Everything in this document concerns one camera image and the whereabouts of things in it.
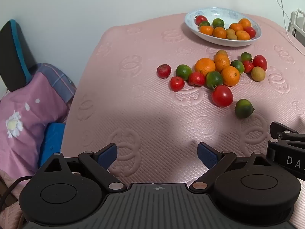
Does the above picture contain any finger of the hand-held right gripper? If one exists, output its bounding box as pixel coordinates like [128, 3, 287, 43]
[270, 122, 305, 146]

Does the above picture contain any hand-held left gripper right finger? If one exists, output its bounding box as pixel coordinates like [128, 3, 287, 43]
[189, 142, 277, 192]

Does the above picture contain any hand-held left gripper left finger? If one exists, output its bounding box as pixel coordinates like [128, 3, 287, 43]
[36, 143, 127, 194]

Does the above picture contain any large red tomato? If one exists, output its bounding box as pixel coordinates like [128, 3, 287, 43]
[212, 85, 233, 107]

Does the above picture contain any white patterned bowl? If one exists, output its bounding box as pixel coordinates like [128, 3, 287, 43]
[185, 7, 262, 47]

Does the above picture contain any pink embossed table cover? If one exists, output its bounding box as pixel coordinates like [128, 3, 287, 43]
[57, 13, 305, 229]

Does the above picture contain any pink floral quilt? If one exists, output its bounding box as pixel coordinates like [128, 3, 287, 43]
[0, 63, 77, 179]

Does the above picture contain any white rack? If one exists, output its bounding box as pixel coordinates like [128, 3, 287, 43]
[287, 8, 305, 46]

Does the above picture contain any black chair back blue trim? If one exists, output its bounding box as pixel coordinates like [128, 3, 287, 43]
[0, 20, 36, 92]

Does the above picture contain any black cable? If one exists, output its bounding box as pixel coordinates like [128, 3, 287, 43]
[0, 175, 34, 210]

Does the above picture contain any white cable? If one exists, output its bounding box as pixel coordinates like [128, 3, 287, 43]
[270, 0, 305, 55]

